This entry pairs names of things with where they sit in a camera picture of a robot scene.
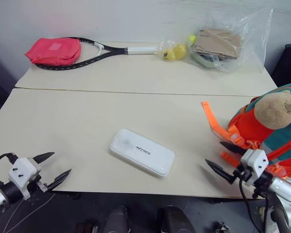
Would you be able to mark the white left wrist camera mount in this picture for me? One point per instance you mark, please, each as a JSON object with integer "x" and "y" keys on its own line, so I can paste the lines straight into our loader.
{"x": 23, "y": 170}

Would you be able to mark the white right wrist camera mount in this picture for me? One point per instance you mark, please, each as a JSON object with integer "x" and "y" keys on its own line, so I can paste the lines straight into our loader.
{"x": 255, "y": 162}

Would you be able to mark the red fabric pouch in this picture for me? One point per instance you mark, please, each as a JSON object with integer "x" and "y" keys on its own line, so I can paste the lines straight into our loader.
{"x": 53, "y": 52}

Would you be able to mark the yellow ball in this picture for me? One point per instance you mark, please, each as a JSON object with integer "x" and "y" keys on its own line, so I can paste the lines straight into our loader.
{"x": 180, "y": 51}

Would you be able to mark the orange teal plush backpack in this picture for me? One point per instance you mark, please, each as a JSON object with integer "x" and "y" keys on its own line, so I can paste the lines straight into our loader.
{"x": 254, "y": 131}

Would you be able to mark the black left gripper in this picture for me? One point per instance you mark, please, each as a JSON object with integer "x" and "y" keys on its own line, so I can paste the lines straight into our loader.
{"x": 40, "y": 185}

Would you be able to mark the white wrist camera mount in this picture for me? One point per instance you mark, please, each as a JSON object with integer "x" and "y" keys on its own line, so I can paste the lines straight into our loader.
{"x": 255, "y": 162}
{"x": 23, "y": 170}

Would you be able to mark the green tennis ball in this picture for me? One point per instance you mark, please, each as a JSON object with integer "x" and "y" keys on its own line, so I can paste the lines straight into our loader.
{"x": 191, "y": 40}

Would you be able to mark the black white tennis racket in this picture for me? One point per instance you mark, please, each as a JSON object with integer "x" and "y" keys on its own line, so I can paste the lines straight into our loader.
{"x": 111, "y": 50}

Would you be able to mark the large clear plastic bag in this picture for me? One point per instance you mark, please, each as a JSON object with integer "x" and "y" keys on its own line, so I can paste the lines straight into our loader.
{"x": 252, "y": 36}

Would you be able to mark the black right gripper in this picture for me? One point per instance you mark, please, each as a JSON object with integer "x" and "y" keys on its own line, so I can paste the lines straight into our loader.
{"x": 241, "y": 174}

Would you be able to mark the dark rounded shape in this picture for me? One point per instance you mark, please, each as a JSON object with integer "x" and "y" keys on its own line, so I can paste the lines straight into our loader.
{"x": 116, "y": 221}
{"x": 175, "y": 221}

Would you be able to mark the brown cardboard sheet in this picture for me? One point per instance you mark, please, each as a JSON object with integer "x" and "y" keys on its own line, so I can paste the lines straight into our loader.
{"x": 218, "y": 43}

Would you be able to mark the black chair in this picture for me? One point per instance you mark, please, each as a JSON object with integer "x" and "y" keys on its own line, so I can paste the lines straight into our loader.
{"x": 289, "y": 65}

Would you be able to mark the white rectangular case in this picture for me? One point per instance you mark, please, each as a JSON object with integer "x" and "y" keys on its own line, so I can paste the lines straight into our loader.
{"x": 140, "y": 151}

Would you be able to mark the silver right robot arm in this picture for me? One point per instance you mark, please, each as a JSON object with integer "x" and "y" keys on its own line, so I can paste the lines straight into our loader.
{"x": 282, "y": 188}

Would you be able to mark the small clear plastic bag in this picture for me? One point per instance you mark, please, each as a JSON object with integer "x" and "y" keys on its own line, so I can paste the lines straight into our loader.
{"x": 168, "y": 47}

